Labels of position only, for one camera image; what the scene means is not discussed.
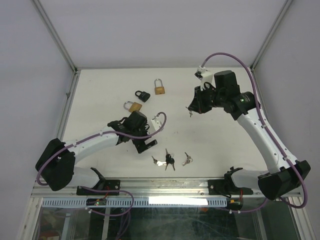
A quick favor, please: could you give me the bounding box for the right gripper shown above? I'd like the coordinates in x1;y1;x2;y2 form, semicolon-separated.
188;83;226;115

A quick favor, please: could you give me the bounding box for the medium brass padlock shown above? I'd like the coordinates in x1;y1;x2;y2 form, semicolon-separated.
123;101;142;113

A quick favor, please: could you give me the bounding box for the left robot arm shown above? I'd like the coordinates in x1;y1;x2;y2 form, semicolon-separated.
35;110;158;195

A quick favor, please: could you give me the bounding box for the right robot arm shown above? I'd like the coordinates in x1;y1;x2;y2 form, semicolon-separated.
187;67;311;200

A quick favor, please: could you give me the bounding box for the silver key set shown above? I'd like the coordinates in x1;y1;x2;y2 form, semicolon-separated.
182;152;193;167
152;156;167;167

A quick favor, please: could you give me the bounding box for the black headed key set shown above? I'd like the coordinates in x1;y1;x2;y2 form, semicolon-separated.
165;149;176;171

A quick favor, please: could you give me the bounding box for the right silver key set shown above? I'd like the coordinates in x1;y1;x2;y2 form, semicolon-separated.
182;152;193;167

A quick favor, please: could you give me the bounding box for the tall brass padlock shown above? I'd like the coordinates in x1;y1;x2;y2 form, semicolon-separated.
154;78;166;95

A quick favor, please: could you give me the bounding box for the black padlock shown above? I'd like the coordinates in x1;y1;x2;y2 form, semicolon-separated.
134;90;151;103

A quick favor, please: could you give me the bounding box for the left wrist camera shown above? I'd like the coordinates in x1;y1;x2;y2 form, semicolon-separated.
149;114;162;132

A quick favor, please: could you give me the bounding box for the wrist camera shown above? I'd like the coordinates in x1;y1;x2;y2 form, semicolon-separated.
194;66;214;91
149;114;162;132

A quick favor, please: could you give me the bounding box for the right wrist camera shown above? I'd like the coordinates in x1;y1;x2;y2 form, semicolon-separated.
194;66;214;91

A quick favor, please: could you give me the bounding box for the aluminium mounting rail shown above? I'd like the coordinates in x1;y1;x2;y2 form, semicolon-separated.
30;176;300;199

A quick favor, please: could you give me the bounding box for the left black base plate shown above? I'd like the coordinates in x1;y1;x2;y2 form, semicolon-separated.
76;179;121;196

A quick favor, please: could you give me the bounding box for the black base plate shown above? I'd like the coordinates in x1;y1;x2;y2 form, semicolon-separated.
207;179;254;198
76;179;121;196

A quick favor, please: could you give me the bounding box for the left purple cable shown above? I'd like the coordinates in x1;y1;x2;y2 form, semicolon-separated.
36;111;168;240

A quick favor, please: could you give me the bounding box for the purple cable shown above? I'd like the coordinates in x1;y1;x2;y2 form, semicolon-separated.
36;111;168;240
201;52;310;215

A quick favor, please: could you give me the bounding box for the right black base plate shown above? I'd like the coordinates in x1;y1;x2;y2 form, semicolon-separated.
207;179;254;198

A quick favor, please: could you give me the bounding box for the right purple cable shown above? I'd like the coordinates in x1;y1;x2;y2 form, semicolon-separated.
201;52;310;215

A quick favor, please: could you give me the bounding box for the white slotted cable duct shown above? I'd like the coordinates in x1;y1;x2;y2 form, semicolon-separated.
42;196;227;209

